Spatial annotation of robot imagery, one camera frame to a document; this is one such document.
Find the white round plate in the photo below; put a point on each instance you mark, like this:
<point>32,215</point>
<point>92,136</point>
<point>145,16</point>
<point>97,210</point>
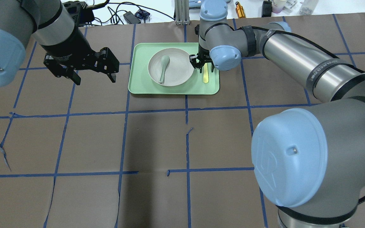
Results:
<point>178,71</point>

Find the black power adapter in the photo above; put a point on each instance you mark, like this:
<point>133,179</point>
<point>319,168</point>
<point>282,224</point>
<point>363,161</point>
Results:
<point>130,18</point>

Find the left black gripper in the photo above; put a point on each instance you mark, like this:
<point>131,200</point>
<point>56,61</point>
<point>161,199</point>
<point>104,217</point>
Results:
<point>68,42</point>

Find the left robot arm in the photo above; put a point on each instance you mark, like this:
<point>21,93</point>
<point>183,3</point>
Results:
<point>52,26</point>

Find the aluminium frame post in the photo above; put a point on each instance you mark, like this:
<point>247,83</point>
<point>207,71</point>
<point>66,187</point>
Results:
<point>181,10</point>

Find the yellow plastic fork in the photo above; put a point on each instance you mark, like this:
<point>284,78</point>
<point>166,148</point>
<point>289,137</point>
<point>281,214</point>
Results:
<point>205,76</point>

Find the light green tray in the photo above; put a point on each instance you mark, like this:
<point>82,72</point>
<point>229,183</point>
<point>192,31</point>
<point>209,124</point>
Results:
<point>140,82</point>

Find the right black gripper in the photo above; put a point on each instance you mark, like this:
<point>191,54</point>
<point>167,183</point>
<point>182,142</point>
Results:
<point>198,62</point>

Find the pale green plastic spoon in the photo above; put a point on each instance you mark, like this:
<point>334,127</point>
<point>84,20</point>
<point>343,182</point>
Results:
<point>165,60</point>

